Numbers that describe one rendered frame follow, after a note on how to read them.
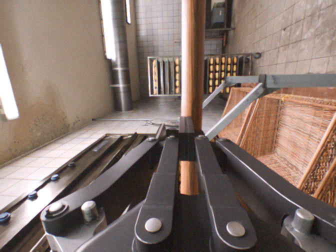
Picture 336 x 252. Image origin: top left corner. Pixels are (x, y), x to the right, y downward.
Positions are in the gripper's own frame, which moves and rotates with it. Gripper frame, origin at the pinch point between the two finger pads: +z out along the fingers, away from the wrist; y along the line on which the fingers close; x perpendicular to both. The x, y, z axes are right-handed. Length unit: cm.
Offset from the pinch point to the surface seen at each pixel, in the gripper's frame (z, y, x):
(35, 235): 26, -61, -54
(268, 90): 37.8, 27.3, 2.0
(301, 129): 67, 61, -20
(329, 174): 26, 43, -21
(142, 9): 499, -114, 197
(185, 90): 4.2, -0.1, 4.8
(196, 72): 4.0, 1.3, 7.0
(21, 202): 44, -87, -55
